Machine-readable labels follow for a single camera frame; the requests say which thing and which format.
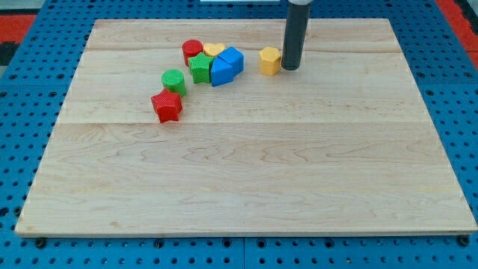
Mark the yellow hexagon block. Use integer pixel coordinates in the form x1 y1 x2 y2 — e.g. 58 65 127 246
259 47 281 75

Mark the blue cube block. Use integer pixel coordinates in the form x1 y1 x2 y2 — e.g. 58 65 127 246
218 46 244 76

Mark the blue pentagon block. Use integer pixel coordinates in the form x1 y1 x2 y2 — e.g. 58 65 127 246
210 57 234 87

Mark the red star block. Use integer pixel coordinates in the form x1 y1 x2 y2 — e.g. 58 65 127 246
150 88 182 123

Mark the green star block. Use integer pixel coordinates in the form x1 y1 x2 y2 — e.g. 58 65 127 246
188 52 214 84

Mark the green cylinder block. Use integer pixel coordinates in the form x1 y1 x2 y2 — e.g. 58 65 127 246
161 69 187 96

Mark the yellow heart block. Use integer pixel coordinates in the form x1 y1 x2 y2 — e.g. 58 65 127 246
203 43 226 58

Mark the red cylinder block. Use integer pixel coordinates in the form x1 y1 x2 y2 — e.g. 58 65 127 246
181 39 203 67

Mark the light wooden board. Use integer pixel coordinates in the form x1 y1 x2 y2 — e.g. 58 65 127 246
16 19 477 238

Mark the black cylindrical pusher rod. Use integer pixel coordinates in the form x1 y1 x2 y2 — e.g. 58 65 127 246
281 0 312 70

